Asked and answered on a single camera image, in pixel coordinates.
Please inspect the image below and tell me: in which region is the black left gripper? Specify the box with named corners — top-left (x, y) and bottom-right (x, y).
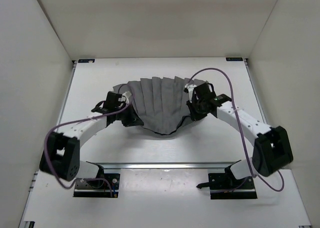
top-left (115, 101), bottom-right (144, 126)

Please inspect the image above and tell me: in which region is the grey pleated skirt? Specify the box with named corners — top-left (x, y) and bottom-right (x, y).
top-left (113, 76), bottom-right (193, 135)

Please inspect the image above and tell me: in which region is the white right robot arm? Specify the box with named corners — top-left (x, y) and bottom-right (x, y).
top-left (184, 83), bottom-right (294, 192)

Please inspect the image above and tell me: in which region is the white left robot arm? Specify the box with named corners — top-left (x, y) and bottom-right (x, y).
top-left (39, 91), bottom-right (144, 187)

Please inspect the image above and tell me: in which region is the right blue corner label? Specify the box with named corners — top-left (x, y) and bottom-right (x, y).
top-left (225, 57), bottom-right (243, 62)

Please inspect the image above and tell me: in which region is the blue corner label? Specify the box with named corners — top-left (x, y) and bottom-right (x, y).
top-left (77, 59), bottom-right (95, 63)
top-left (225, 57), bottom-right (243, 62)

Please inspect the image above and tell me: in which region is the left blue corner label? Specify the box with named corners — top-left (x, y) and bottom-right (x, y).
top-left (77, 59), bottom-right (95, 63)

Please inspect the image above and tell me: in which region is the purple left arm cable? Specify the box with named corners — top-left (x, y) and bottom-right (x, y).
top-left (43, 84), bottom-right (135, 198)

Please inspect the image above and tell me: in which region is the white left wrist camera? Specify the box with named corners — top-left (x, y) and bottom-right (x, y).
top-left (120, 91), bottom-right (132, 105)

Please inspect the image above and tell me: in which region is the aluminium front table rail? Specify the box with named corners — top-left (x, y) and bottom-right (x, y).
top-left (100, 162), bottom-right (233, 169)

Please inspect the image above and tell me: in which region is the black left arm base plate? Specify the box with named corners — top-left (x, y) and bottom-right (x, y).
top-left (73, 169), bottom-right (121, 198)

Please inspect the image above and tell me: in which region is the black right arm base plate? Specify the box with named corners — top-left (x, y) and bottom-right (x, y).
top-left (208, 173), bottom-right (258, 200)

